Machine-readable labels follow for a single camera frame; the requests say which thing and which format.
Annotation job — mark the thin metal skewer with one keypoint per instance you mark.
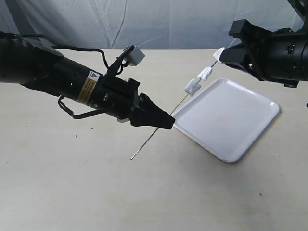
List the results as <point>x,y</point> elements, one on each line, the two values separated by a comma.
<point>170,113</point>

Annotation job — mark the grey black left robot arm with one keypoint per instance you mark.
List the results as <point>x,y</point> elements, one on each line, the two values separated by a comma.
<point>81,91</point>

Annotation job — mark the white marshmallow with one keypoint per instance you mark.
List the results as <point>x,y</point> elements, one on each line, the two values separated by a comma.
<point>218,54</point>
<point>192,87</point>
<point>205,73</point>

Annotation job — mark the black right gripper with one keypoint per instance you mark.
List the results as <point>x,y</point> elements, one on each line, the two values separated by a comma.
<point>280,56</point>

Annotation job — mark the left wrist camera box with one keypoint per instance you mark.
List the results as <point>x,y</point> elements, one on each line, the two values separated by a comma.
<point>132,56</point>

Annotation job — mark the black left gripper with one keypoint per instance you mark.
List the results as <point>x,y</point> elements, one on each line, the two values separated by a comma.
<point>122,100</point>

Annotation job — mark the white plastic tray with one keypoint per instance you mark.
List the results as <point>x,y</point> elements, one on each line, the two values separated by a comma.
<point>226,118</point>

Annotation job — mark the grey-blue backdrop curtain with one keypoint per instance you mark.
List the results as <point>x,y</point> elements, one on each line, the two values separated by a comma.
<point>150,24</point>

